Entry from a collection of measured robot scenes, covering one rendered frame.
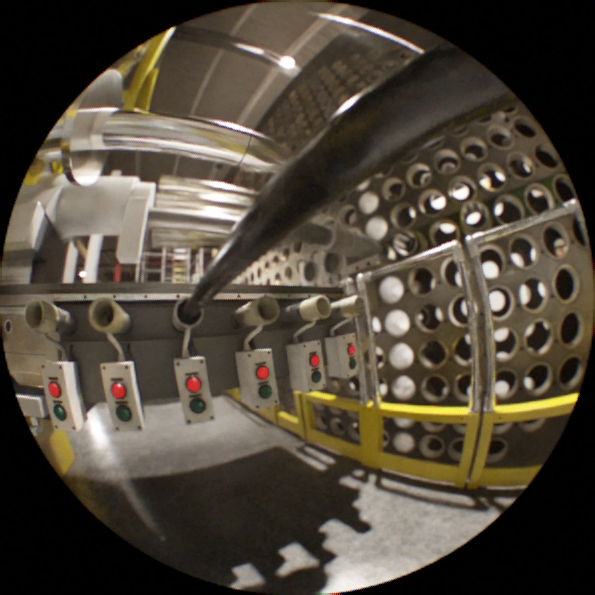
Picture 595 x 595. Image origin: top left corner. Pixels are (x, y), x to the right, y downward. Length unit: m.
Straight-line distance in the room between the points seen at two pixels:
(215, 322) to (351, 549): 0.92
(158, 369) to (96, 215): 0.60
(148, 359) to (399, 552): 0.98
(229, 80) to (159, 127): 8.52
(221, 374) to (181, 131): 0.71
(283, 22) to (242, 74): 2.55
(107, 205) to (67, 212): 0.18
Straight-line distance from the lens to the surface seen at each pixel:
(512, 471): 1.05
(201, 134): 0.70
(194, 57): 9.04
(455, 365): 1.69
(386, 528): 0.96
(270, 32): 8.70
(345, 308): 0.69
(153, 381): 0.57
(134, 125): 0.72
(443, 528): 0.97
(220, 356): 0.58
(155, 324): 0.59
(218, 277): 0.16
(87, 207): 0.91
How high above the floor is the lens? 0.80
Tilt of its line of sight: 9 degrees up
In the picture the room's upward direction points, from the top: 7 degrees counter-clockwise
